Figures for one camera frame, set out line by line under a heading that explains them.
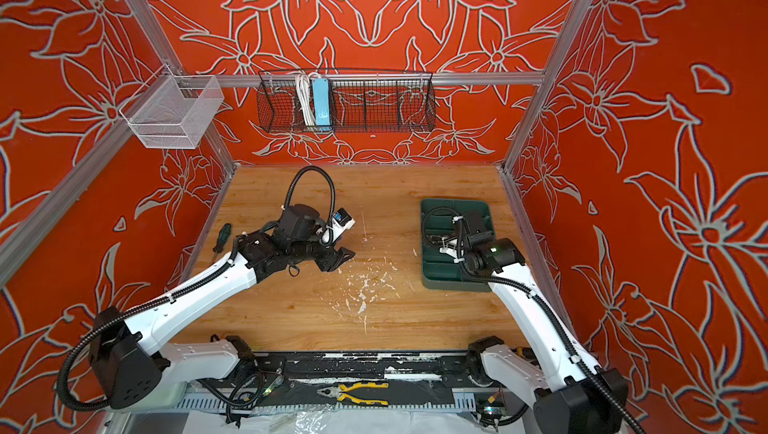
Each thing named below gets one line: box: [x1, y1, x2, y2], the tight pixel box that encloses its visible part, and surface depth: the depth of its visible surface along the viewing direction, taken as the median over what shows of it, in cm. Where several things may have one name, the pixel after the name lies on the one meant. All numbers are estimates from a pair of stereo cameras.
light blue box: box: [312, 78, 330, 127], surface depth 91 cm
